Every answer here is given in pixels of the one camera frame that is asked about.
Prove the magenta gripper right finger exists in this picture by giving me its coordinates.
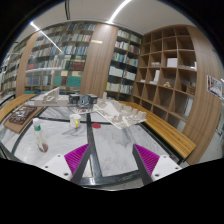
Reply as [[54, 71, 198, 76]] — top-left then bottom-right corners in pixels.
[[131, 143, 183, 186]]

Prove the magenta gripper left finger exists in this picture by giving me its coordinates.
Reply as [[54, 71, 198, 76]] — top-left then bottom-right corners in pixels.
[[42, 143, 92, 186]]

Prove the clear plastic water bottle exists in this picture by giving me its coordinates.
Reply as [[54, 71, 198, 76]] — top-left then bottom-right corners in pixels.
[[33, 118, 48, 152]]

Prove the wooden bench right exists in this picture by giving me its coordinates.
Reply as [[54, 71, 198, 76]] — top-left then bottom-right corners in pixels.
[[122, 101, 196, 159]]

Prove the wooden bench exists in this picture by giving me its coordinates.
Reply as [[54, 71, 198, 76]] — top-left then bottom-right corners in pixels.
[[122, 101, 196, 159], [0, 94, 35, 123]]

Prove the red round coaster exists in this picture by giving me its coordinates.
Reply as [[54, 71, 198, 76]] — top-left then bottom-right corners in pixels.
[[91, 123, 101, 129]]

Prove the dark grey building model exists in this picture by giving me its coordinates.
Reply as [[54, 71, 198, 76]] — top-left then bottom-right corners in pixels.
[[69, 94, 98, 109]]

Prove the white model on left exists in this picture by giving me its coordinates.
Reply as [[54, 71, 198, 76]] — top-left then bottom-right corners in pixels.
[[34, 87, 68, 106]]

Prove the brown framed board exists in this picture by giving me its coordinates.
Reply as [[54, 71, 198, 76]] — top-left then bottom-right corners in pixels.
[[4, 105, 42, 134]]

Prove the wooden bench left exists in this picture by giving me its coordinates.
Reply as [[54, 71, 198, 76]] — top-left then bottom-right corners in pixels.
[[0, 94, 35, 123]]

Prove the wooden cubby shelf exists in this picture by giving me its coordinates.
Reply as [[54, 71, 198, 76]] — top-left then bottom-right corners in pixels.
[[132, 25, 197, 132]]

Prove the bookshelf centre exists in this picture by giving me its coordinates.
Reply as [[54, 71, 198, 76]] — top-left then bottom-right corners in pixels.
[[106, 29, 142, 101]]

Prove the glass-front bookshelf left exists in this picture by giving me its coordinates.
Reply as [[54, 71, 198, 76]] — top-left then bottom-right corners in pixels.
[[25, 21, 96, 95]]

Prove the white mug yellow handle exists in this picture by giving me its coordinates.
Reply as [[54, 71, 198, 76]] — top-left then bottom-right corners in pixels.
[[69, 114, 81, 128]]

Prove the wall poster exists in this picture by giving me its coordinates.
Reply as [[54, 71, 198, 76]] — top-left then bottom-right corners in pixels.
[[207, 75, 222, 99]]

